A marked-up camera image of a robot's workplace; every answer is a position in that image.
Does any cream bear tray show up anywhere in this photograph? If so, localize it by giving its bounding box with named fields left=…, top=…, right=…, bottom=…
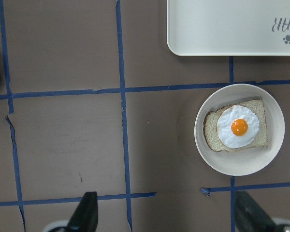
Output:
left=166, top=0, right=290, bottom=56

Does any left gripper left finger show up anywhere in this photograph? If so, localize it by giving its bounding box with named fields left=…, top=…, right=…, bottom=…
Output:
left=67, top=192, right=98, bottom=232

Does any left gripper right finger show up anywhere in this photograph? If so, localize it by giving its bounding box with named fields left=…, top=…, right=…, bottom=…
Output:
left=234, top=191, right=276, bottom=232

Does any cream round plate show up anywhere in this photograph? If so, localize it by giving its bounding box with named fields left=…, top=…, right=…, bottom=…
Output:
left=194, top=84, right=285, bottom=176

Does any fried egg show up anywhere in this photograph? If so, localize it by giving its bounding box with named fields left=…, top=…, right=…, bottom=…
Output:
left=217, top=105, right=260, bottom=149

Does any bread slice under egg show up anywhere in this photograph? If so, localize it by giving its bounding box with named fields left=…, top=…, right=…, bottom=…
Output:
left=203, top=99, right=268, bottom=152

